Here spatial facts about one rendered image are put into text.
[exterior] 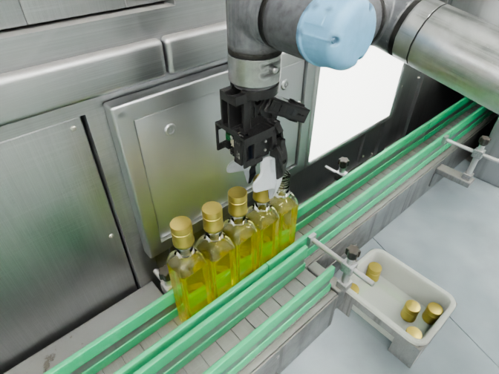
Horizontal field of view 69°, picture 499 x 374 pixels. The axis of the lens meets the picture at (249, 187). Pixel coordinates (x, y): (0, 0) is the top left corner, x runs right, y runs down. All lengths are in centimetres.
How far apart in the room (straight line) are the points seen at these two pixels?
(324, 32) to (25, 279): 61
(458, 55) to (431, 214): 90
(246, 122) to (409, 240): 79
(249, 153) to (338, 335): 55
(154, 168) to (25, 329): 38
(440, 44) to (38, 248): 65
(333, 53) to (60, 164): 43
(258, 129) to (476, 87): 28
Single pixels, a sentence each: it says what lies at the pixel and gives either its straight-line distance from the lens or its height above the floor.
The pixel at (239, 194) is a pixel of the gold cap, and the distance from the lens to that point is 62.
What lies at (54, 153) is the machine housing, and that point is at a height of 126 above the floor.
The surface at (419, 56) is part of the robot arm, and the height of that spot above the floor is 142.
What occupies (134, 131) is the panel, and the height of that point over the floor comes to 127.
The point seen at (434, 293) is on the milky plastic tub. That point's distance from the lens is 100.
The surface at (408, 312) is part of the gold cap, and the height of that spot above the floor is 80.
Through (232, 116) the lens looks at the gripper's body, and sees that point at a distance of 53.
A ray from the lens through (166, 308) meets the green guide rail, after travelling 77.
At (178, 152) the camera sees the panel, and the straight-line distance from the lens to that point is 67.
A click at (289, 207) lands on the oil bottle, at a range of 73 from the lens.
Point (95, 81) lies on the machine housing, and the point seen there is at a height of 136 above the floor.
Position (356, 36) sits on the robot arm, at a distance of 41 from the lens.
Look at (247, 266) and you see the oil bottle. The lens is 73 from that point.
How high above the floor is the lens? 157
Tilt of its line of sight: 39 degrees down
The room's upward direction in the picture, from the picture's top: straight up
